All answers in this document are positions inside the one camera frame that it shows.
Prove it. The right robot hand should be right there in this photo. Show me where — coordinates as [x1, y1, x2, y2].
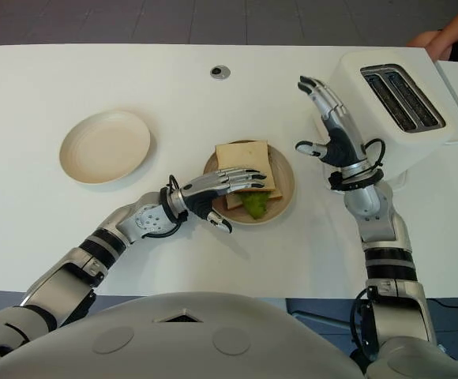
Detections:
[295, 75, 374, 173]

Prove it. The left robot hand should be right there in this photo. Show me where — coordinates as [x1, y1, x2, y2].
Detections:
[175, 167, 268, 235]

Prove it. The cream toaster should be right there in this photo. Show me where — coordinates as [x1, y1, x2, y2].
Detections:
[323, 50, 457, 183]

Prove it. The green lettuce leaf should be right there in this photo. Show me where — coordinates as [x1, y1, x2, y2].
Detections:
[238, 190, 272, 220]

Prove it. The beige plate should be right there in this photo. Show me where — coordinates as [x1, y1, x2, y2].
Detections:
[201, 138, 297, 227]

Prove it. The white plate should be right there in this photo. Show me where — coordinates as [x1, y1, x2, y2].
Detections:
[58, 109, 152, 186]

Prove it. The person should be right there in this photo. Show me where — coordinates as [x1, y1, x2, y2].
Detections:
[405, 0, 458, 62]

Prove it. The robot body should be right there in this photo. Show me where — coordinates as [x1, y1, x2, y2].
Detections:
[0, 291, 369, 379]

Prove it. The black cable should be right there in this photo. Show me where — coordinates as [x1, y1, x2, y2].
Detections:
[140, 174, 191, 239]
[328, 137, 387, 193]

